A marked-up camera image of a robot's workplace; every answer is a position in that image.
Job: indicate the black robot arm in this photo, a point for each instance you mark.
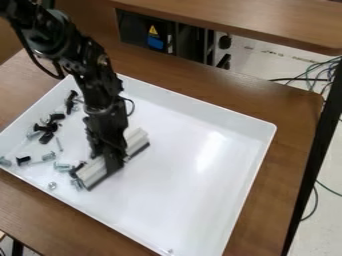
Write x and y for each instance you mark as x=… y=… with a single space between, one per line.
x=67 y=46

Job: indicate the grey sweeping tool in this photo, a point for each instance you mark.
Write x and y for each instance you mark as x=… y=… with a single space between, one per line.
x=135 y=140

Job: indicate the pile of screws and black bits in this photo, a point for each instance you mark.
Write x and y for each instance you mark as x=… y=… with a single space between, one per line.
x=47 y=128

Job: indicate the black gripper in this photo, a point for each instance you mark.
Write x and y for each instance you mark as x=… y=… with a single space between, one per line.
x=107 y=120

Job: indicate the black equipment box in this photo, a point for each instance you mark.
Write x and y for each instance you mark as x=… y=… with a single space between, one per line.
x=178 y=36

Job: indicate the white tray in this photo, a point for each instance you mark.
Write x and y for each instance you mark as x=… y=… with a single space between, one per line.
x=187 y=173

